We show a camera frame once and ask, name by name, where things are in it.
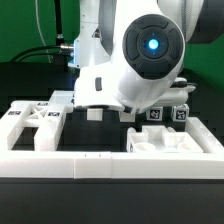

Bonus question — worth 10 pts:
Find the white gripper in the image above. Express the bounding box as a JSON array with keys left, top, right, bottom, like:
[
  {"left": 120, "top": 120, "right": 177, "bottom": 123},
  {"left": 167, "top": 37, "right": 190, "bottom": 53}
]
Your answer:
[{"left": 73, "top": 63, "right": 190, "bottom": 115}]

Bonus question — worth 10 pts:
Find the white chair seat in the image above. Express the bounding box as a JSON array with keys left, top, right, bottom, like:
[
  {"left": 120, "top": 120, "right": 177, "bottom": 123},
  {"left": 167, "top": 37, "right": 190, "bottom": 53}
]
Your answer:
[{"left": 126, "top": 125, "right": 203, "bottom": 153}]

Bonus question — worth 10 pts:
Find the white tagged cube right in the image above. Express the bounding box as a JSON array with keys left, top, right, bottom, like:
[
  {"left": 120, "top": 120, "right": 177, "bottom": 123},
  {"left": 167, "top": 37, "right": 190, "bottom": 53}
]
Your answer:
[{"left": 171, "top": 104, "right": 189, "bottom": 122}]

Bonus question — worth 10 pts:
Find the white tagged cube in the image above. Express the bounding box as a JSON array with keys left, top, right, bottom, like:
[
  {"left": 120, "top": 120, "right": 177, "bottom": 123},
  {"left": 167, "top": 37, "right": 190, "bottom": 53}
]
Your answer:
[
  {"left": 146, "top": 107, "right": 163, "bottom": 121},
  {"left": 171, "top": 104, "right": 189, "bottom": 122}
]

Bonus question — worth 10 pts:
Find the white tagged cube left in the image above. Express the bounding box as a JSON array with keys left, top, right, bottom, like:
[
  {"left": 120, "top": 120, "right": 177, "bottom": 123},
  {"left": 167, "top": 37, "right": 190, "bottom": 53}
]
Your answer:
[{"left": 146, "top": 107, "right": 163, "bottom": 121}]

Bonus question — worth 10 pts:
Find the black vertical pole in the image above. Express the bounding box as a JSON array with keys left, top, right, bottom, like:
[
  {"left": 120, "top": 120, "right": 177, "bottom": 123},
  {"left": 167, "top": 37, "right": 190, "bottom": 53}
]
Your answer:
[{"left": 54, "top": 0, "right": 64, "bottom": 45}]

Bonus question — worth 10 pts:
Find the white U-shaped fence frame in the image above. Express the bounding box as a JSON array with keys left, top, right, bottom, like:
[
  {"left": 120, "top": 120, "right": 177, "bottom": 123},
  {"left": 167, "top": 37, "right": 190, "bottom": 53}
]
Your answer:
[{"left": 0, "top": 117, "right": 224, "bottom": 179}]

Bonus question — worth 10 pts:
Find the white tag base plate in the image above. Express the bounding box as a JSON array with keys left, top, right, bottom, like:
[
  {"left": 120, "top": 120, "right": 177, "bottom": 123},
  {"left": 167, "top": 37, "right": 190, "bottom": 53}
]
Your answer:
[{"left": 49, "top": 90, "right": 73, "bottom": 106}]

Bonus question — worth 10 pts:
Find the black cable bundle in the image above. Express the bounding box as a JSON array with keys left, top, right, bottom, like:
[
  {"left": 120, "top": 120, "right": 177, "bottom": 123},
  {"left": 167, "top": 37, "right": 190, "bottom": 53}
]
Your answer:
[{"left": 9, "top": 43, "right": 75, "bottom": 64}]

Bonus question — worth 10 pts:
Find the white chair back frame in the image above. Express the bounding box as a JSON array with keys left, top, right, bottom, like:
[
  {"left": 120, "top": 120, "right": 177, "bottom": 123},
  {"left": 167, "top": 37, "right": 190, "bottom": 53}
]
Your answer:
[{"left": 0, "top": 101, "right": 73, "bottom": 151}]

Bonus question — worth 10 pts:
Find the thin white cable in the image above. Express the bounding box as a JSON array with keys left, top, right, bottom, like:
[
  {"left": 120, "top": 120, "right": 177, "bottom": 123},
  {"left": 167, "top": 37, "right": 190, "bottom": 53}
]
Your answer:
[{"left": 34, "top": 0, "right": 54, "bottom": 64}]

